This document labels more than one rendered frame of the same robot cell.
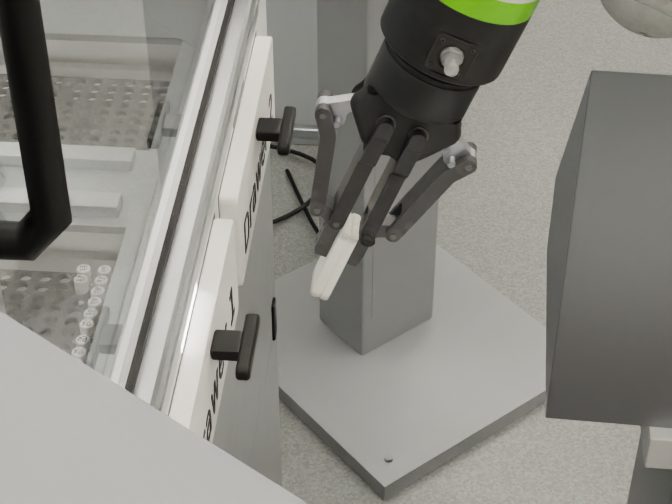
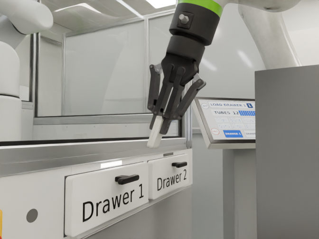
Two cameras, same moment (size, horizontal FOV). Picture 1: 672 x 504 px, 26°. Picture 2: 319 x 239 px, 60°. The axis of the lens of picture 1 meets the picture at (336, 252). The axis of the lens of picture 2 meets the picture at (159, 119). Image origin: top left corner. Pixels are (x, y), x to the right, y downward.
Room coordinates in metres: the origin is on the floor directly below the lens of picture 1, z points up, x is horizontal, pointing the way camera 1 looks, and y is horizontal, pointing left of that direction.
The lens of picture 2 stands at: (0.33, -0.23, 1.01)
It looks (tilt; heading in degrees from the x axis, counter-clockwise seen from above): 3 degrees up; 22
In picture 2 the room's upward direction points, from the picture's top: straight up
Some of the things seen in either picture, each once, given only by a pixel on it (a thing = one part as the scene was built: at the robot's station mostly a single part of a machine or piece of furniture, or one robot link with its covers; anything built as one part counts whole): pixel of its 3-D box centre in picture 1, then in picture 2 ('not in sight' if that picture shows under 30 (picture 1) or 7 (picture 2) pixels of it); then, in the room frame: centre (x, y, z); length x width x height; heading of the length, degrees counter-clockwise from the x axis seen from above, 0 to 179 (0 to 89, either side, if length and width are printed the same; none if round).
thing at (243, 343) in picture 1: (233, 345); (124, 179); (0.89, 0.09, 0.91); 0.07 x 0.04 x 0.01; 176
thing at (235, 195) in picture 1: (249, 154); (171, 173); (1.20, 0.09, 0.87); 0.29 x 0.02 x 0.11; 176
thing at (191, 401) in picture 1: (204, 371); (114, 191); (0.89, 0.11, 0.87); 0.29 x 0.02 x 0.11; 176
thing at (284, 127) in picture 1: (274, 129); (178, 164); (1.20, 0.06, 0.91); 0.07 x 0.04 x 0.01; 176
